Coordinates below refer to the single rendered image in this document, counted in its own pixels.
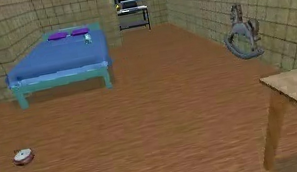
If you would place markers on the small yellow object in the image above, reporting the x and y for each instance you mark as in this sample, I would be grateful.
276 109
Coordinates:
117 7

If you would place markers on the blue bed with teal frame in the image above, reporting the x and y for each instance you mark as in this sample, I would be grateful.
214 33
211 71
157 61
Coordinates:
57 57

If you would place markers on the purple pillow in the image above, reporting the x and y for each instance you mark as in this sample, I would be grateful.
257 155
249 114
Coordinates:
57 36
80 31

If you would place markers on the round red and white disc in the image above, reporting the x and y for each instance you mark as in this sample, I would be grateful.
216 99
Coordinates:
23 156

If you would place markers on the small pale blue object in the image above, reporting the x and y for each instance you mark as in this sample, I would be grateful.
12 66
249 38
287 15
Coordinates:
87 39

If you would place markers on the grey rocking horse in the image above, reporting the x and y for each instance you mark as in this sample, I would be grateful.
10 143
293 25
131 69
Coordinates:
243 32

